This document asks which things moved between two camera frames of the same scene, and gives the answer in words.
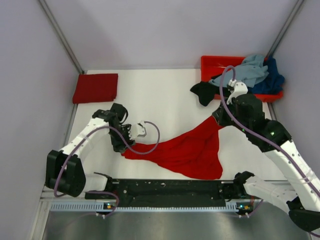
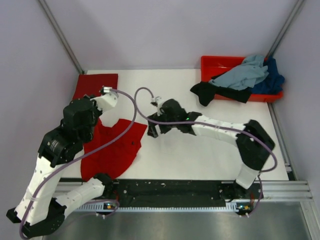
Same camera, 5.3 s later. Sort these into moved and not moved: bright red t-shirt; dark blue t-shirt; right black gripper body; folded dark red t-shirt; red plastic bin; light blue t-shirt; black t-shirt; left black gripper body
Moved: bright red t-shirt; left black gripper body; right black gripper body
Not moved: black t-shirt; dark blue t-shirt; folded dark red t-shirt; red plastic bin; light blue t-shirt
